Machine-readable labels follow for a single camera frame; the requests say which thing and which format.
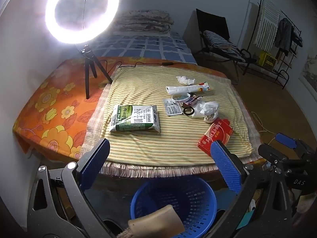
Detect long white snack wrapper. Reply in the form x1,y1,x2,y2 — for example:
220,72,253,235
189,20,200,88
166,82,211,96

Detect folded floral quilt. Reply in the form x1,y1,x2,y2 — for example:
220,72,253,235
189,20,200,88
116,10,175,33

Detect white blue tape roll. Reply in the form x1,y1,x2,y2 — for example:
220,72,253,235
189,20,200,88
172,93,192,104

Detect white ring light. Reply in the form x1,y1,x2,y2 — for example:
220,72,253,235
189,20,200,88
45,0,120,46

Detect striped cloth on chair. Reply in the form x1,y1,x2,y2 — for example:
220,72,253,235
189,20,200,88
203,30,245,61

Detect black power cable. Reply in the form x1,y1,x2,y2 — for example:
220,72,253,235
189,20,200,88
98,59,174,68

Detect crumpled white tissue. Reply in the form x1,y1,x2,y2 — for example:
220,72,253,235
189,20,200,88
176,76,196,85

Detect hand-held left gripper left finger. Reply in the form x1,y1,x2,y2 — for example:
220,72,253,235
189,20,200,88
27,138,117,238

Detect yellow striped cloth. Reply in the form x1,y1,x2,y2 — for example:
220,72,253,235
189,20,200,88
103,66,255,158

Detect yellow crate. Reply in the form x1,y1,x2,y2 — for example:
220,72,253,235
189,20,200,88
258,50,277,72

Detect blue checkered bedsheet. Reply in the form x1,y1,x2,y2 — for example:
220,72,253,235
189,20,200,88
93,31,197,65

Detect large flat board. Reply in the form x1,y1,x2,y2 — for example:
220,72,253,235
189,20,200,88
183,11,206,55

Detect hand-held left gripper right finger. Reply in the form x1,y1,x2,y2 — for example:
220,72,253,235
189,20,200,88
210,141,293,238

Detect grey sachet packet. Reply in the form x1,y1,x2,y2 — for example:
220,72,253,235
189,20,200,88
163,98,184,116

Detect brown chocolate bar wrapper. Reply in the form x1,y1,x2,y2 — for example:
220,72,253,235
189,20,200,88
183,96,202,107

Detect plaid fringed blanket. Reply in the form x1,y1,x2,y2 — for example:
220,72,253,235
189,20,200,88
85,64,263,178

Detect black tripod stand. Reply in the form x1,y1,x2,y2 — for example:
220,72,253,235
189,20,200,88
80,44,113,100

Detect orange floral bedsheet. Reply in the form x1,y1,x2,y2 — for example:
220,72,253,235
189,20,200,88
12,56,266,170

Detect red paper packet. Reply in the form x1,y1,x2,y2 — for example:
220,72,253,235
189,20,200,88
197,118,234,157

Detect green white milk bag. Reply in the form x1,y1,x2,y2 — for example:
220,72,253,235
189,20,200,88
109,104,161,135

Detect dark jacket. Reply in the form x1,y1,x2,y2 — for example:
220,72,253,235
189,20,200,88
274,17,303,55

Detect wall poster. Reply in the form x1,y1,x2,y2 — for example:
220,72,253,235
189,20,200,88
298,55,317,92

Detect white striped towel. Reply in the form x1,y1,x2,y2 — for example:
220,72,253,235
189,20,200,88
254,0,281,51

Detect black folding chair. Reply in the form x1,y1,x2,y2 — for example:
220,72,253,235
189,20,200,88
196,8,257,82

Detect white floor cable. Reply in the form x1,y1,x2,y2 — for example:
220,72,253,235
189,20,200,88
250,111,278,142

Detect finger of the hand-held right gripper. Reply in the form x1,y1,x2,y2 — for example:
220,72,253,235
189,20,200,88
275,132,310,159
258,143,295,172

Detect clear plastic bag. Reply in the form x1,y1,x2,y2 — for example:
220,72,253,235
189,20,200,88
192,101,220,123

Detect black clothes rack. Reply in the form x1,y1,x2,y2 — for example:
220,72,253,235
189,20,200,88
244,0,304,90

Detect blue plastic basket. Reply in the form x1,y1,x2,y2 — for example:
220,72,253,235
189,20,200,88
130,177,218,238

